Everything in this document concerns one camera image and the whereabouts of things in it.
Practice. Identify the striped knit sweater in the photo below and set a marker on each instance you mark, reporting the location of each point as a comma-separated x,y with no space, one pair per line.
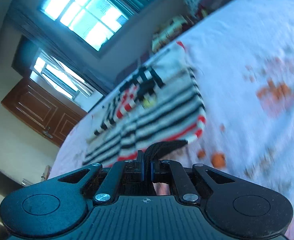
160,101

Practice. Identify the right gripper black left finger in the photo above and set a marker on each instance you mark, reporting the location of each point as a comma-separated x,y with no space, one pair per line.
121,173

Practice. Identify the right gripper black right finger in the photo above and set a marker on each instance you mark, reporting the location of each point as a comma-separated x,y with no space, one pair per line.
173,173

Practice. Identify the side room window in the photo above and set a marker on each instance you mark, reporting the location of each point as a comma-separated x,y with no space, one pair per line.
61,78

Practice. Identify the folded floral blanket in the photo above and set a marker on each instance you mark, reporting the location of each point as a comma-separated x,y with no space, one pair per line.
168,31

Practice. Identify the floral white bed sheet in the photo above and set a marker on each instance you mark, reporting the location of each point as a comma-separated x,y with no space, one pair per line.
244,59

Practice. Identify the large bedroom window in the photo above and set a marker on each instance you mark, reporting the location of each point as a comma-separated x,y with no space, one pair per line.
93,21

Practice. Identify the brown wooden door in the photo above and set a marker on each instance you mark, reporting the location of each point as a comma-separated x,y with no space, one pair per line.
50,115

